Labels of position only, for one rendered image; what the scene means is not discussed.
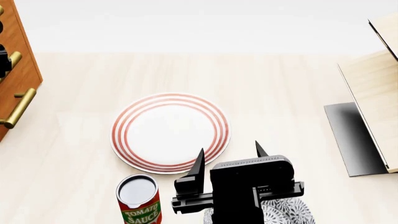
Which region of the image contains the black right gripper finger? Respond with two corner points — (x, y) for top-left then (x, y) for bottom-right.
(174, 147), (206, 197)
(254, 140), (269, 158)

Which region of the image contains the brown wooden drawer cabinet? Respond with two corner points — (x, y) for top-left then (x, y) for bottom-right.
(0, 0), (44, 142)

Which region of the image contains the light wooden box cabinet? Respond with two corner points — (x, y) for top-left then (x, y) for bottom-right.
(336, 12), (398, 174)

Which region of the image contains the white plate with red rings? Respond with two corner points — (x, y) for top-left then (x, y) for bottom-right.
(109, 92), (232, 175)

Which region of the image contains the grey leaf patterned bowl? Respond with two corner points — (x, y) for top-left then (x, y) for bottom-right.
(203, 197), (316, 224)

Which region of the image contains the red tomato sauce can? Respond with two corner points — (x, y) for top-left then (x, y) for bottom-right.
(116, 174), (163, 224)

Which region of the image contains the black flat panel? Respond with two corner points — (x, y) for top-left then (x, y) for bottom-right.
(323, 101), (390, 177)

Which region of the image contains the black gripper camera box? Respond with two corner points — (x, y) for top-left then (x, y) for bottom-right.
(210, 154), (295, 188)

